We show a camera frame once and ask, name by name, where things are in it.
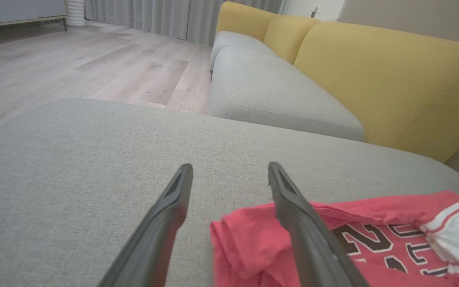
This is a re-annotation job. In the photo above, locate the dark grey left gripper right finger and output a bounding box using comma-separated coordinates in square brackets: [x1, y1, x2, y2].
[268, 161, 369, 287]

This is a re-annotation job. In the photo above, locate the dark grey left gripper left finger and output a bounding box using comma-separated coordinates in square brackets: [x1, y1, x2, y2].
[98, 163, 194, 287]

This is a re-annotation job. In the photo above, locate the red jersey with white trim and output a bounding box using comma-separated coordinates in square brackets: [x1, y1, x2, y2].
[210, 190, 459, 287]

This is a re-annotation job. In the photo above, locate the large grey sofa seat cushion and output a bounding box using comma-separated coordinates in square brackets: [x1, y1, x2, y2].
[0, 98, 459, 287]

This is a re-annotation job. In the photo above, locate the large yellow sofa back cushion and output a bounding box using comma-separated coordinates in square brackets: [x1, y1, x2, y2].
[293, 22, 459, 163]

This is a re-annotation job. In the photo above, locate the small grey sofa seat cushion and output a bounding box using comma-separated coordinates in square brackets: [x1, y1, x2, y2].
[209, 31, 278, 71]

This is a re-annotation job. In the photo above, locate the grey pleated curtain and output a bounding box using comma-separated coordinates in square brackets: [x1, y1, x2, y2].
[84, 0, 285, 46]

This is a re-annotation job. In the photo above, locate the white ribbed cylinder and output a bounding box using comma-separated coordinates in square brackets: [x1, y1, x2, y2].
[67, 0, 87, 28]

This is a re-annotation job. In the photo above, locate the pale cabinet with legs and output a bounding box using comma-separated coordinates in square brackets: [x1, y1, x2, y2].
[0, 0, 69, 33]

